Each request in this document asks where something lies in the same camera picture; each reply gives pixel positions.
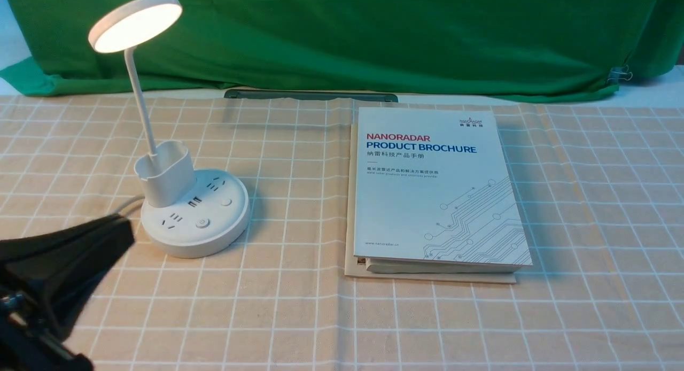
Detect Nanoradar product brochure book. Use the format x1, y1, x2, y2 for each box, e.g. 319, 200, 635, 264
345, 107, 533, 284

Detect green backdrop cloth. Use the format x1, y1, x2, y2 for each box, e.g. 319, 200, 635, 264
2, 0, 682, 103

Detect white lamp power cable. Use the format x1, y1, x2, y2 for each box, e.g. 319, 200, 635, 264
114, 195, 145, 218

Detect dark grey metal bar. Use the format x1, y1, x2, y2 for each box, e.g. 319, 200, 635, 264
224, 89, 399, 103

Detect beige checkered tablecloth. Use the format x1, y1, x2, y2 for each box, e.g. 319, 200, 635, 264
0, 95, 684, 371

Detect silver binder clip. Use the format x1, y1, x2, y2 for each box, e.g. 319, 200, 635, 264
607, 65, 633, 84

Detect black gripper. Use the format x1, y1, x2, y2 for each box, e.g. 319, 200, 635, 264
1, 214, 135, 370

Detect white desk lamp with sockets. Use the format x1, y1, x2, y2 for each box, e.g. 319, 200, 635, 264
88, 0, 250, 259

